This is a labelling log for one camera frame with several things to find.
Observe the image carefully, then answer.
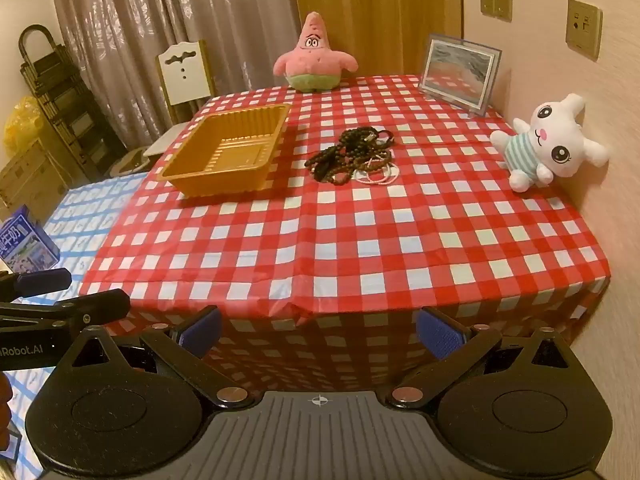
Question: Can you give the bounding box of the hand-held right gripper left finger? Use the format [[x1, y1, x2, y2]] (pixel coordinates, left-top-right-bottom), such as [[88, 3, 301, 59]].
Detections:
[[62, 306, 256, 406]]

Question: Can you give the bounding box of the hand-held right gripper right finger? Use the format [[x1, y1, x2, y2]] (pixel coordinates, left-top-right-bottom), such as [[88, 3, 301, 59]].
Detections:
[[389, 306, 576, 407]]

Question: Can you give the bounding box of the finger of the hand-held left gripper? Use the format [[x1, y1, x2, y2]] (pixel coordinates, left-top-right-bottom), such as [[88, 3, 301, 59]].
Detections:
[[0, 267, 73, 301], [0, 288, 131, 333]]

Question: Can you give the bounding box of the gold plastic tray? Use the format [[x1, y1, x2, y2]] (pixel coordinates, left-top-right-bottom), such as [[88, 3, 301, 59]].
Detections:
[[157, 103, 292, 198]]

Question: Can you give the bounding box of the pile of dark bead bracelets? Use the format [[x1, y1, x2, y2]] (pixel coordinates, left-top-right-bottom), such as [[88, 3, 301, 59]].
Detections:
[[305, 127, 396, 184]]

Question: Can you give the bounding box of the person's left hand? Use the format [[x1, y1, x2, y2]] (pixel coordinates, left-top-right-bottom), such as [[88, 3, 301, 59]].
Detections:
[[0, 376, 12, 443]]

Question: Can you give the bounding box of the blue milk carton box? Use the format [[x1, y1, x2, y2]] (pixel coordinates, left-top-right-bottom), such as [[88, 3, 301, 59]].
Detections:
[[0, 205, 61, 273]]

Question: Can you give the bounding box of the brown cardboard box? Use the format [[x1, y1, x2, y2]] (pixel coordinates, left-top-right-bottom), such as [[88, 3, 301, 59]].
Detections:
[[0, 140, 68, 221]]

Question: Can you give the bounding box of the red checked tablecloth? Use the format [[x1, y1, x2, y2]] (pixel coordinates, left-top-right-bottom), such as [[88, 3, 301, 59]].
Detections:
[[80, 75, 612, 396]]

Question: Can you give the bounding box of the beige plastic tub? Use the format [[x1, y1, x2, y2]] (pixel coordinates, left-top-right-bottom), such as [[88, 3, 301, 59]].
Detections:
[[107, 147, 151, 178]]

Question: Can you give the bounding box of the yellow plastic bag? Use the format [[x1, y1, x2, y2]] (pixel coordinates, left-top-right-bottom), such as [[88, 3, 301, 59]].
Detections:
[[4, 96, 43, 153]]

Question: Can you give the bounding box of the black folding rack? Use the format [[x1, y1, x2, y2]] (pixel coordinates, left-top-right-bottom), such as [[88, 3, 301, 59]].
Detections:
[[18, 25, 126, 183]]

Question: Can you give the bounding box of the white bunny plush toy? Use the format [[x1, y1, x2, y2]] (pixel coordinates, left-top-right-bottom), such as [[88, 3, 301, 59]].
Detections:
[[490, 94, 611, 192]]

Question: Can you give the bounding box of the white wooden chair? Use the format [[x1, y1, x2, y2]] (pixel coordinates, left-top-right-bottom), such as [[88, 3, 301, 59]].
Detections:
[[142, 40, 217, 158]]

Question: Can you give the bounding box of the grey patterned curtain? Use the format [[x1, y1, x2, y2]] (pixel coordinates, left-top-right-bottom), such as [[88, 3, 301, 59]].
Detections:
[[48, 0, 301, 133]]

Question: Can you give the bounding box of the pink starfish plush toy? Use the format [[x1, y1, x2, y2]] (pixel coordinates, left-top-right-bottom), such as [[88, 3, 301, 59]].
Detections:
[[273, 11, 359, 93]]

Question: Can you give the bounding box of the gold curtain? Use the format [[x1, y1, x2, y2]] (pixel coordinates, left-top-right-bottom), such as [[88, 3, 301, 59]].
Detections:
[[290, 0, 463, 91]]

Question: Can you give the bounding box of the clear acrylic picture frame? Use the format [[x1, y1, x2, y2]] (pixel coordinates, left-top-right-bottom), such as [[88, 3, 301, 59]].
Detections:
[[418, 34, 502, 117]]

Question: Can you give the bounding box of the gold wall socket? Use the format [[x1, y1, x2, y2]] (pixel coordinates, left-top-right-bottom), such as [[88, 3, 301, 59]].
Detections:
[[566, 0, 603, 61]]

